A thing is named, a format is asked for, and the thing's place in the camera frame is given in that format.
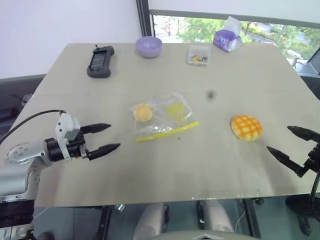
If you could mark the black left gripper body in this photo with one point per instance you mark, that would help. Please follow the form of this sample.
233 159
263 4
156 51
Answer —
76 148

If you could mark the clear box of colourful pins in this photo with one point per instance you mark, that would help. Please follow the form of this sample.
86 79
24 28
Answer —
198 56

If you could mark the clear yellow-zip plastic bag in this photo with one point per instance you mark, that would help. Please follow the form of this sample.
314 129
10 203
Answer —
162 127

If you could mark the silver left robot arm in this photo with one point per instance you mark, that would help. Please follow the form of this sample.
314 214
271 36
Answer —
22 153

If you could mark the purple bowl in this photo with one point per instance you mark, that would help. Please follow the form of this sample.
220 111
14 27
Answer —
148 47

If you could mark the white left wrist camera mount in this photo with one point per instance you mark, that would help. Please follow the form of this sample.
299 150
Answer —
66 125

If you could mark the dark window frame post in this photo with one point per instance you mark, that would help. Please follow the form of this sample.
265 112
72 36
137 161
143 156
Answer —
143 17

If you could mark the small white stand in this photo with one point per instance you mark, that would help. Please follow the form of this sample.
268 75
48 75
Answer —
294 58

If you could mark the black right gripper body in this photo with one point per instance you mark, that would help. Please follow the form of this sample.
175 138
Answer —
314 157

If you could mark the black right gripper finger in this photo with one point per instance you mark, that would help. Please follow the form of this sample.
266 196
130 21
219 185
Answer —
306 134
287 160

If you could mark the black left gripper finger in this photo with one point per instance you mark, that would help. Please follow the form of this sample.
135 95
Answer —
103 150
96 127

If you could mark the dark monitor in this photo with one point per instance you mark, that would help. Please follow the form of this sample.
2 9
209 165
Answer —
315 62

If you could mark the black chair base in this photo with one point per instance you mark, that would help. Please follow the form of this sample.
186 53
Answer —
301 212

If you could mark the purple tissue pack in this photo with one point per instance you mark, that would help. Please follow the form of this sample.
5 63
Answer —
226 41

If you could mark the large orange crosshatch bread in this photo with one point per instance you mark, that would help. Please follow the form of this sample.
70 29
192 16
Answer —
247 127

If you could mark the grey rounded robot leg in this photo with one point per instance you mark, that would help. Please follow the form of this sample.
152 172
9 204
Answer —
150 222
216 216

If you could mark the small round yellow bread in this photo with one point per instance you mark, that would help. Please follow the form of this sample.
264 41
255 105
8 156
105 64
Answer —
143 113

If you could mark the dark grey handheld controller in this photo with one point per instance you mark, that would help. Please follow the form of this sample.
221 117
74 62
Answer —
100 62

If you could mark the black table leg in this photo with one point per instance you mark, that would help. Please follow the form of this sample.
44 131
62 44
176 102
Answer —
105 222
252 217

